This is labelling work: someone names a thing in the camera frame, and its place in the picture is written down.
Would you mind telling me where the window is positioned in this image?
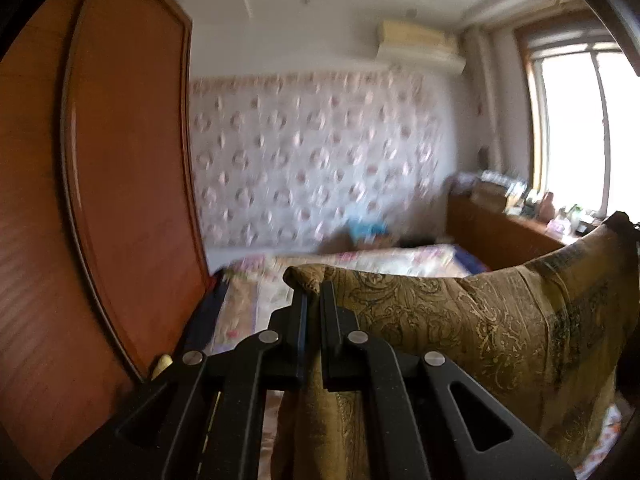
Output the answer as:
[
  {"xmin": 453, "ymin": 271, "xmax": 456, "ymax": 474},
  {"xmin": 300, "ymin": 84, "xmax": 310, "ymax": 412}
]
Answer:
[{"xmin": 517, "ymin": 17, "xmax": 640, "ymax": 216}]

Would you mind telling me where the golden patterned shirt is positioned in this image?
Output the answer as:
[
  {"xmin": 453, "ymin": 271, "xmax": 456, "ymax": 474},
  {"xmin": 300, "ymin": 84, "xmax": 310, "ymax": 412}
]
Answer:
[{"xmin": 277, "ymin": 217, "xmax": 640, "ymax": 480}]

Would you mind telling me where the wooden wardrobe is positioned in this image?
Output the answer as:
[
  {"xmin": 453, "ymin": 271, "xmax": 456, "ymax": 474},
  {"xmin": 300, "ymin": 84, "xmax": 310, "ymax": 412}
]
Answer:
[{"xmin": 0, "ymin": 0, "xmax": 216, "ymax": 480}]

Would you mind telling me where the pink tissue pack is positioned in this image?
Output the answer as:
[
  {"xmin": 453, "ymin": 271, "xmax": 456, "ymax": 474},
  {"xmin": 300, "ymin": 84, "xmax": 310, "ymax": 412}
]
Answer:
[{"xmin": 547, "ymin": 212, "xmax": 572, "ymax": 237}]

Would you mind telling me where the wrapped pipe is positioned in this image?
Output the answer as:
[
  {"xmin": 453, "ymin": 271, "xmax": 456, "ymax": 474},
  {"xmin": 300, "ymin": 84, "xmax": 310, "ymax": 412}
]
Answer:
[{"xmin": 460, "ymin": 27, "xmax": 506, "ymax": 181}]

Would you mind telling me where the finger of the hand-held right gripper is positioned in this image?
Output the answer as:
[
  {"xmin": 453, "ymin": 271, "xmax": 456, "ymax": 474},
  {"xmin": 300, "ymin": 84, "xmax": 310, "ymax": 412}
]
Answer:
[{"xmin": 606, "ymin": 211, "xmax": 640, "ymax": 261}]

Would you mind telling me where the pile of books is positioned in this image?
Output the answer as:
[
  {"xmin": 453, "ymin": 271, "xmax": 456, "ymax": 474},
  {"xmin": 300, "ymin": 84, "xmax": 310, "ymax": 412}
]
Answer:
[{"xmin": 452, "ymin": 170, "xmax": 526, "ymax": 211}]

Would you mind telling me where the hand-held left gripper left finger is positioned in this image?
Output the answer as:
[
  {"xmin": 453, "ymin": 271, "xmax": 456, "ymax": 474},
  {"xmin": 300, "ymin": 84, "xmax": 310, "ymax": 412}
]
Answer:
[{"xmin": 52, "ymin": 287, "xmax": 308, "ymax": 480}]

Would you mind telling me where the orange-print sheet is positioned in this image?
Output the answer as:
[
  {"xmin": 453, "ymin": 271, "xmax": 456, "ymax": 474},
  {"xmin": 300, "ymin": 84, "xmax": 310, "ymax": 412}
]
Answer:
[{"xmin": 575, "ymin": 395, "xmax": 628, "ymax": 480}]

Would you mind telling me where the wall air conditioner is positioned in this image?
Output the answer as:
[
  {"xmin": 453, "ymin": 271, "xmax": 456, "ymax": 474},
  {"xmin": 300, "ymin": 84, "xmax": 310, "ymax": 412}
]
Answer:
[{"xmin": 375, "ymin": 20, "xmax": 468, "ymax": 73}]

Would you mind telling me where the floral bedsheet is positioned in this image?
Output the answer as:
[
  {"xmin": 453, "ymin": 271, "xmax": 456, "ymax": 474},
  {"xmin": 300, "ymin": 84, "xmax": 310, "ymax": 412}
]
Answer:
[{"xmin": 205, "ymin": 244, "xmax": 471, "ymax": 480}]

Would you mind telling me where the wooden sideboard cabinet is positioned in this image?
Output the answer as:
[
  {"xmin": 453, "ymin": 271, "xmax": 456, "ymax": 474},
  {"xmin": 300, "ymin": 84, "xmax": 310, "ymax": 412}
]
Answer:
[{"xmin": 445, "ymin": 192, "xmax": 576, "ymax": 273}]

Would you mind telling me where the yellow cloth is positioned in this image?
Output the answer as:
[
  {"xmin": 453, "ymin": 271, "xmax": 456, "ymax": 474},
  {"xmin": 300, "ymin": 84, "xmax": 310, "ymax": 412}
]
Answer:
[{"xmin": 150, "ymin": 355, "xmax": 174, "ymax": 381}]

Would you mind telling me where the teal item on box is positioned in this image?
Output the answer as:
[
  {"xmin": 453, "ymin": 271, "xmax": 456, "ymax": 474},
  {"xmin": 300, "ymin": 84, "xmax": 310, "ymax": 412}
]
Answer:
[{"xmin": 347, "ymin": 219, "xmax": 392, "ymax": 250}]

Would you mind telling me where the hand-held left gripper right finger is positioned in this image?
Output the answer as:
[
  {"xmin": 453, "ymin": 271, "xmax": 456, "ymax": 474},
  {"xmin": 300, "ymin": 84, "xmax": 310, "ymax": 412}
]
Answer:
[{"xmin": 320, "ymin": 280, "xmax": 576, "ymax": 480}]

